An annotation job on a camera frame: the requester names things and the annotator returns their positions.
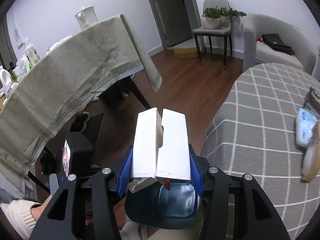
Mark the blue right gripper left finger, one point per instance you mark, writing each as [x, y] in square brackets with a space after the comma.
[125, 174]

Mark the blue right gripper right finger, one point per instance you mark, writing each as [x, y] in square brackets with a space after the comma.
[196, 175]

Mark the white cardboard box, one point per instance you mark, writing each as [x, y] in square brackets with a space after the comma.
[161, 146]

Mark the blue tissue pack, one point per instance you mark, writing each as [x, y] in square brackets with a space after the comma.
[305, 122]

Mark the teal plastic trash bin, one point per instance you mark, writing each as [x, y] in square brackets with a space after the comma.
[157, 207]

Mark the person left hand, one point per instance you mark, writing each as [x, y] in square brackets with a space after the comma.
[36, 211]

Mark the dark shoe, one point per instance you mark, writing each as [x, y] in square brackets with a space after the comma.
[80, 123]

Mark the grey checked round tablecloth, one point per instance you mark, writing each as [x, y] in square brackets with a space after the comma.
[254, 132]

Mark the dark table leg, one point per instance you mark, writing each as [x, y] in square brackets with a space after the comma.
[116, 94]

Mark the beige tablecloth side table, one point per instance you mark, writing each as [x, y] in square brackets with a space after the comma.
[62, 84]

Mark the grey armchair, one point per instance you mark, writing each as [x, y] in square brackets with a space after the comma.
[257, 52]

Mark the black printed bag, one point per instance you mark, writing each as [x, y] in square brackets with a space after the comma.
[312, 103]

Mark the grey dining chair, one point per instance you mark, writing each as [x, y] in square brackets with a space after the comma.
[226, 33]

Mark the white kettle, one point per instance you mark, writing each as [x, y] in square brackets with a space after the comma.
[86, 17]

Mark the black handbag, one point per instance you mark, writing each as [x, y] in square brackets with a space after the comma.
[274, 41]

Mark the potted green plant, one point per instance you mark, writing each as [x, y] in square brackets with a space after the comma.
[220, 17]

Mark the grey door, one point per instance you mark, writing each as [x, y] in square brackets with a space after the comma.
[175, 20]

